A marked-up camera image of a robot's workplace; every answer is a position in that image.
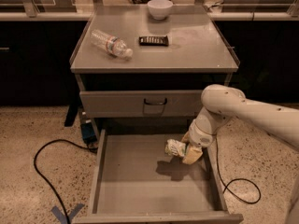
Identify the grey drawer cabinet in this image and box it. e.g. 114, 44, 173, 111
71, 5, 239, 134

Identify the blue tape cross mark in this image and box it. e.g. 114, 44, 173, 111
51, 203, 84, 224

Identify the green 7up can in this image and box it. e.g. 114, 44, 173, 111
165, 139, 186, 158

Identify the black cable on right floor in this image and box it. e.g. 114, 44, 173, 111
213, 133, 262, 205

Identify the clear plastic water bottle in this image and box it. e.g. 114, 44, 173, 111
90, 29, 133, 59

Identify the closed grey top drawer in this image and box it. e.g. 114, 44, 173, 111
80, 90, 203, 118

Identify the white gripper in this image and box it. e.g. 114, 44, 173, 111
180, 117, 218, 165

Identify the blue power adapter box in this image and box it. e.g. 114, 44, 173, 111
80, 121, 97, 145

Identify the open grey middle drawer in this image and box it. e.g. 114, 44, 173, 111
73, 129, 243, 224

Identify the black chocolate bar packet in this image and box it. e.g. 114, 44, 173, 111
139, 35, 169, 47

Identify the white bowl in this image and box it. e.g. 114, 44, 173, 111
147, 0, 173, 20

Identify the dark counter with glass partition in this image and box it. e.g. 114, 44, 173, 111
0, 0, 299, 106

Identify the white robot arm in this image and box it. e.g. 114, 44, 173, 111
182, 84, 299, 164

